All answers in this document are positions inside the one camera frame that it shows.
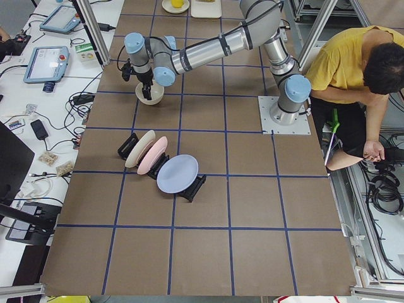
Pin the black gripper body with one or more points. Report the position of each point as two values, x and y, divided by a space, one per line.
144 77

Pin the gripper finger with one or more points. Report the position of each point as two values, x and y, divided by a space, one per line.
144 91
148 92

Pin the white ceramic bowl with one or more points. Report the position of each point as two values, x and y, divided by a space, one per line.
157 92

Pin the yellow lemon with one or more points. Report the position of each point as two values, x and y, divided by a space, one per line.
177 4

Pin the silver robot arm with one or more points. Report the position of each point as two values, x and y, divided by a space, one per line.
157 60

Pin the cream plate in rack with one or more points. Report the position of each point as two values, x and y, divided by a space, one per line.
140 149

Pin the pink plate in rack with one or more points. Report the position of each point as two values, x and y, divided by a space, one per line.
152 155

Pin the green white carton box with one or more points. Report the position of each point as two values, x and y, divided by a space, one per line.
85 52

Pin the black power adapter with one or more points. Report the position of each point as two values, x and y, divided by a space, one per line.
83 99

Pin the cream round plate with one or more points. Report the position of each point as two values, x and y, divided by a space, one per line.
166 5

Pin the white rectangular tray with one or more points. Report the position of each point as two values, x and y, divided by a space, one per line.
206 9

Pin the light blue plate in rack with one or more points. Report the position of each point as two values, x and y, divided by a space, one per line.
177 174

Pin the blue teach pendant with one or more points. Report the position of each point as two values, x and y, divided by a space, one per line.
64 19
47 64

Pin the black plate rack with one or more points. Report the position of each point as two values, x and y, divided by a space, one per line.
189 193

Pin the black monitor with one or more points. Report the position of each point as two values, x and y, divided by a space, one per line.
34 223

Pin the person in yellow shirt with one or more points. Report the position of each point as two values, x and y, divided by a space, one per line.
354 73

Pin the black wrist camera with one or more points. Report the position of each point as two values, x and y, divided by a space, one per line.
126 71

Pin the aluminium frame post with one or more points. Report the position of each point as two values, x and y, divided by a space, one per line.
89 21

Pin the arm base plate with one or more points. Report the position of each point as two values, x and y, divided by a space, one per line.
303 124

